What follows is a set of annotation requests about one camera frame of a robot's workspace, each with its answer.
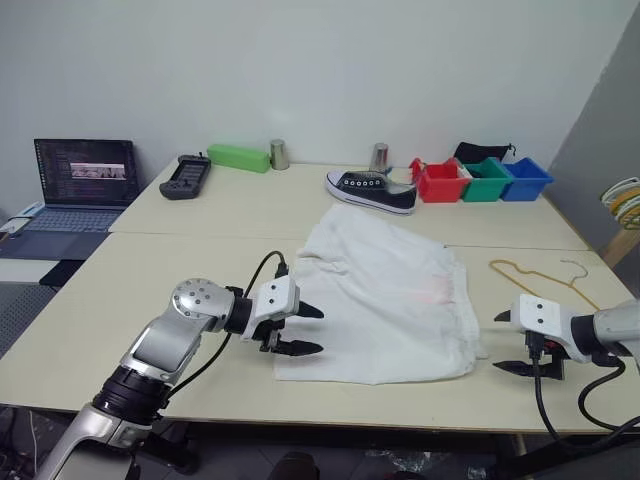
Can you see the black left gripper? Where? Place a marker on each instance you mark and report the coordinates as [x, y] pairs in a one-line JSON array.
[[270, 336]]

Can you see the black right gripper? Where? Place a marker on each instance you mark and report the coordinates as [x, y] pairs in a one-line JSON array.
[[552, 362]]

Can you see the white shorts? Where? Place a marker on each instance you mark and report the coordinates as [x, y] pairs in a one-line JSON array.
[[380, 310]]

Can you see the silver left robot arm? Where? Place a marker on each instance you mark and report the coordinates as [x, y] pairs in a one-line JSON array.
[[160, 345]]

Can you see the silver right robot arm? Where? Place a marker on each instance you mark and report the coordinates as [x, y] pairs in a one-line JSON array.
[[615, 325]]

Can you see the wooden stand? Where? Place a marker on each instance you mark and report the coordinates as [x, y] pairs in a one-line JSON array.
[[620, 245]]

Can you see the black white canvas sneaker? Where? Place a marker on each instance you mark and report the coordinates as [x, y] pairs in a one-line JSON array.
[[370, 192]]

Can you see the green plastic bin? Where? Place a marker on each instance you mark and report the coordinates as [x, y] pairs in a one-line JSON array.
[[487, 192]]

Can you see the blue plastic bin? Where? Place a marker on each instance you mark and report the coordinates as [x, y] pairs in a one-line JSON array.
[[525, 187]]

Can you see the red plastic bin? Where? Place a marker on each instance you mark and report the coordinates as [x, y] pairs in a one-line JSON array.
[[440, 192]]

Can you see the metal cup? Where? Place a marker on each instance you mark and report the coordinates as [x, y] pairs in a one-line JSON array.
[[380, 157], [279, 155]]

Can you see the green rectangular box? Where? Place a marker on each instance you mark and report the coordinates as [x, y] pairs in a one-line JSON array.
[[237, 159]]

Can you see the black handheld controller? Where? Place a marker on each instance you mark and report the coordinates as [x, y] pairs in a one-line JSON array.
[[185, 177]]

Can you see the black cloth pouch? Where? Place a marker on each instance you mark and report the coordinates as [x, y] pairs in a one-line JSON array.
[[480, 151]]

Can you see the open blue laptop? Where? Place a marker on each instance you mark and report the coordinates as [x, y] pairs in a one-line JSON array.
[[85, 172]]

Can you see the small white box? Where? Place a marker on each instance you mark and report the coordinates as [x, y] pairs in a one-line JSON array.
[[25, 212]]

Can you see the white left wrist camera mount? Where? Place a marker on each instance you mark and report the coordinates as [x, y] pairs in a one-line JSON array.
[[272, 300]]

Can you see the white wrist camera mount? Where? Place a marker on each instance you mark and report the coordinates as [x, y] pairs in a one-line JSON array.
[[542, 312], [272, 300]]

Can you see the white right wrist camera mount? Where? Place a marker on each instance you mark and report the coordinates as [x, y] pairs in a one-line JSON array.
[[542, 312]]

